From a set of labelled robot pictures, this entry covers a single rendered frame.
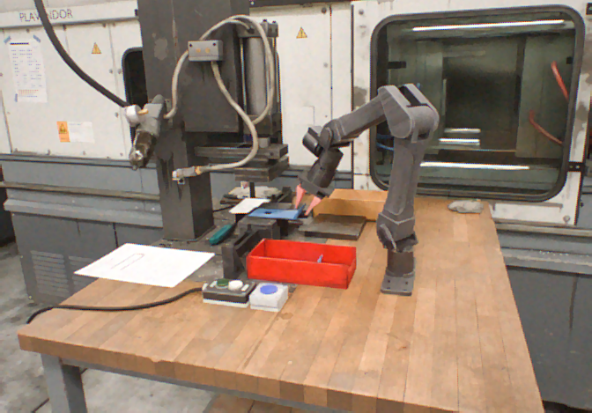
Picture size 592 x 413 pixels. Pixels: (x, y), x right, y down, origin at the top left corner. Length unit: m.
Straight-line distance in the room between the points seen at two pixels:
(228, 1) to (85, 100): 1.41
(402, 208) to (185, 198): 0.65
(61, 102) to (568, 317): 2.44
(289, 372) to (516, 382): 0.37
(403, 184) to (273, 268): 0.37
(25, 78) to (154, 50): 1.49
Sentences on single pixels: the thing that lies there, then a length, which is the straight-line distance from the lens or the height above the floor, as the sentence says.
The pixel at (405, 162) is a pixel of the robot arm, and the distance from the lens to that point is 1.08.
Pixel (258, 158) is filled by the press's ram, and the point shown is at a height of 1.16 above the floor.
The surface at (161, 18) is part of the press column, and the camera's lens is 1.39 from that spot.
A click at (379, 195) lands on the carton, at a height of 0.95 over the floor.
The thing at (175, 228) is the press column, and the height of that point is 0.94.
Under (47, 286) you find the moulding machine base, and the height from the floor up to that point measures 0.20.
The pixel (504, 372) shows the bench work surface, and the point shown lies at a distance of 0.92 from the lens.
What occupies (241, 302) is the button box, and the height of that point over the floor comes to 0.91.
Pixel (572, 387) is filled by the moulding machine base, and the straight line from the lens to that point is 2.23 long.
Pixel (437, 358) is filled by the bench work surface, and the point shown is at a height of 0.90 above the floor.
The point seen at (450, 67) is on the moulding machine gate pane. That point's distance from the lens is 1.80.
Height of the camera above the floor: 1.42
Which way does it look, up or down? 16 degrees down
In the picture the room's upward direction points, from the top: 2 degrees counter-clockwise
